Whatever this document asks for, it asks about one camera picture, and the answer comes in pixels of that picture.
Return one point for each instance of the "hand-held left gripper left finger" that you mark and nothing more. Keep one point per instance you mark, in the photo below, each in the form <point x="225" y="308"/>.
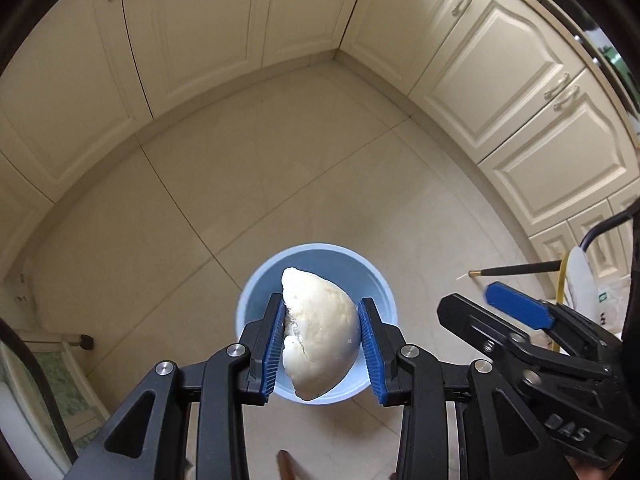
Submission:
<point x="272" y="355"/>

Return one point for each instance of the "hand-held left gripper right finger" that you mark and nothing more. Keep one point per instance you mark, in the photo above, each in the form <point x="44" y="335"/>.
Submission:
<point x="370" y="350"/>

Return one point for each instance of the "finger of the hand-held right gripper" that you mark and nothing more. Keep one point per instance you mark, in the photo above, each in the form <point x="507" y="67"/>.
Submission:
<point x="520" y="305"/>
<point x="475" y="325"/>

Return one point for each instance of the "white steamed bun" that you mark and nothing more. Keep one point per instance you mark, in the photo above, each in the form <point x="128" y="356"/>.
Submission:
<point x="320" y="330"/>

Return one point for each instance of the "light blue plastic bucket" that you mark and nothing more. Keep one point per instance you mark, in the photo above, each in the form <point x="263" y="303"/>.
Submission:
<point x="350" y="270"/>

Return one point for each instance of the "black rod with brass tip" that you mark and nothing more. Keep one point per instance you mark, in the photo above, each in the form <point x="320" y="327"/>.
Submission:
<point x="515" y="268"/>

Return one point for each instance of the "white plastic bag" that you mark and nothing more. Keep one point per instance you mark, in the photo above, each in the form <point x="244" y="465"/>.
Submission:
<point x="612" y="310"/>

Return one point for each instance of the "black door stopper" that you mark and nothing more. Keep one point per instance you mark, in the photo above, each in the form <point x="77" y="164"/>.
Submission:
<point x="86" y="342"/>

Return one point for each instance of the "patterned glass door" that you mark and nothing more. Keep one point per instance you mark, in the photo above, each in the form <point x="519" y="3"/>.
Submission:
<point x="55" y="385"/>

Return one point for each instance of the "cream kitchen cabinet run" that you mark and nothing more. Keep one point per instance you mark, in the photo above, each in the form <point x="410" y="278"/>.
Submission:
<point x="200" y="10"/>
<point x="500" y="60"/>

